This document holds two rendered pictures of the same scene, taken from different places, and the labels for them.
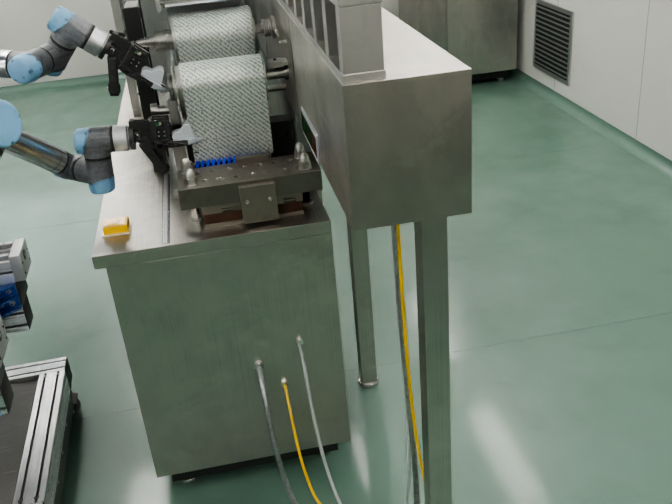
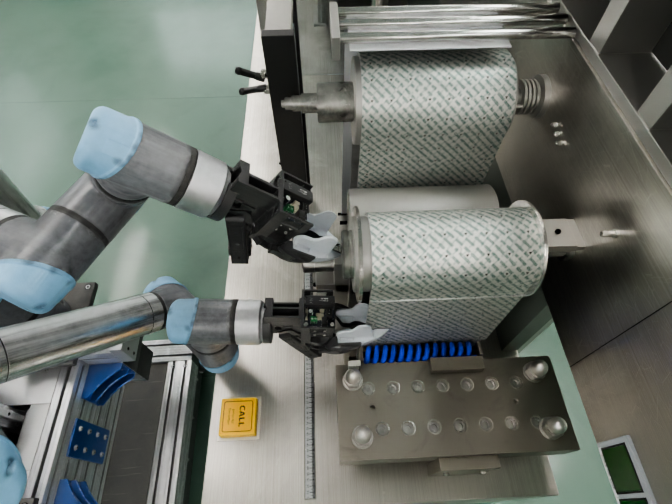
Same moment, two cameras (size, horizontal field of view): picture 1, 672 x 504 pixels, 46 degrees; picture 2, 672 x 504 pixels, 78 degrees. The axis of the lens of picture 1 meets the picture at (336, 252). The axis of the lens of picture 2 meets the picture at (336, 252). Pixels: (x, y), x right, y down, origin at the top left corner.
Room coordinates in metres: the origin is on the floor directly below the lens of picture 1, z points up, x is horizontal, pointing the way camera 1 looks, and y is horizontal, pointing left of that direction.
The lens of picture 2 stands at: (1.93, 0.41, 1.78)
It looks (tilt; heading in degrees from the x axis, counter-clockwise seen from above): 57 degrees down; 6
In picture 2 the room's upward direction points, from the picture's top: straight up
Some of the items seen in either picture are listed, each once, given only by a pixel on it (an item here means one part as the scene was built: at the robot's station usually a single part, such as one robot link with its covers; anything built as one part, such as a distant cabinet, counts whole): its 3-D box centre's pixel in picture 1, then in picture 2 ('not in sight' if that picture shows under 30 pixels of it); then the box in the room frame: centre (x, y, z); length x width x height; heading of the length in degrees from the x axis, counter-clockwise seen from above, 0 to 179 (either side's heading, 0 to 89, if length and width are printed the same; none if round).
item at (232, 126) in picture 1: (230, 128); (434, 321); (2.23, 0.28, 1.12); 0.23 x 0.01 x 0.18; 98
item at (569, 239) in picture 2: (277, 61); (559, 234); (2.31, 0.12, 1.28); 0.06 x 0.05 x 0.02; 98
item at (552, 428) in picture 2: (304, 160); (556, 425); (2.09, 0.07, 1.05); 0.04 x 0.04 x 0.04
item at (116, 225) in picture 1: (116, 225); (238, 417); (2.08, 0.62, 0.91); 0.07 x 0.07 x 0.02; 8
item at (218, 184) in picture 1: (249, 180); (447, 408); (2.11, 0.23, 1.00); 0.40 x 0.16 x 0.06; 98
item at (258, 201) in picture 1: (259, 202); (461, 467); (2.03, 0.20, 0.97); 0.10 x 0.03 x 0.11; 98
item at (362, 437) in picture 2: (190, 176); (363, 435); (2.05, 0.38, 1.05); 0.04 x 0.04 x 0.04
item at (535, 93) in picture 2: (263, 28); (520, 97); (2.56, 0.16, 1.34); 0.07 x 0.07 x 0.07; 8
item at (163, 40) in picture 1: (164, 40); (335, 102); (2.51, 0.48, 1.34); 0.06 x 0.06 x 0.06; 8
